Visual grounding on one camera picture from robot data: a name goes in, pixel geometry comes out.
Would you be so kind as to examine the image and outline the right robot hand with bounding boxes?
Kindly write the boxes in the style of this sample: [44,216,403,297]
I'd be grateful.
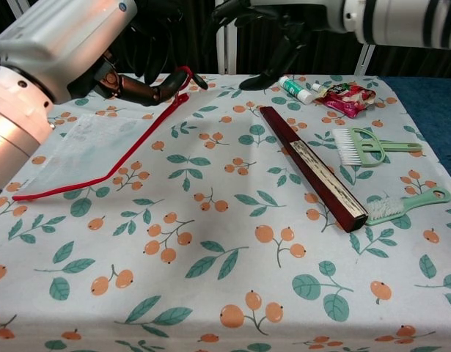
[202,0,345,91]

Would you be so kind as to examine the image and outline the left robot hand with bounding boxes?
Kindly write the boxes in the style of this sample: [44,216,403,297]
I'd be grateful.
[0,0,191,107]

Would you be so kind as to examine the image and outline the clear zipper pouch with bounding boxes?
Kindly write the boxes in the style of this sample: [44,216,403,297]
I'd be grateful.
[12,65,208,202]

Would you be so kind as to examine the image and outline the dark red folded fan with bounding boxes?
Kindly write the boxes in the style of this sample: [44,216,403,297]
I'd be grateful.
[260,106,369,232]

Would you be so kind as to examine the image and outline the green white glue stick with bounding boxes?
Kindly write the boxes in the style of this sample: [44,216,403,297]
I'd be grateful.
[278,76,313,104]

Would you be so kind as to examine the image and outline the red snack pouch white cap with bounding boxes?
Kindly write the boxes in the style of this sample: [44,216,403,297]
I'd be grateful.
[312,82,377,119]

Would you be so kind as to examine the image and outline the green brush white bristles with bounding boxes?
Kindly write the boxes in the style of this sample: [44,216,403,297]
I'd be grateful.
[332,127,362,166]

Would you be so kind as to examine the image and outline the blue table cover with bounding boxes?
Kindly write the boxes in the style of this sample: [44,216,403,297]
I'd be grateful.
[384,76,451,184]

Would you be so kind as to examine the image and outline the floral tablecloth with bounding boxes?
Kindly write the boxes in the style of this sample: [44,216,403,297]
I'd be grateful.
[0,73,451,352]

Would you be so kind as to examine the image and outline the white partition post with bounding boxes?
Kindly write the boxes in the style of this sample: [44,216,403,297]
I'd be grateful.
[216,21,238,74]
[355,43,375,76]

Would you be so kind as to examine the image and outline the green handled scrub brush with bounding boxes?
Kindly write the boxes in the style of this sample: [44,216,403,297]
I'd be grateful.
[364,186,451,227]

